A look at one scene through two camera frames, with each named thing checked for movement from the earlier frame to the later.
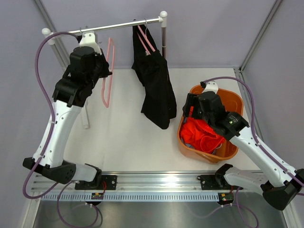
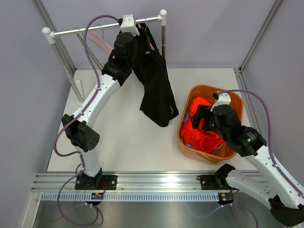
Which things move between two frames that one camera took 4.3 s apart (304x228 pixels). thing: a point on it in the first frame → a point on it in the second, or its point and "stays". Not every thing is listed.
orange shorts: [198, 134] stays
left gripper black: [101, 58] → [143, 41]
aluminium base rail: [140, 183] stays
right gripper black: [192, 100] → [203, 111]
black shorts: [159, 106] stays
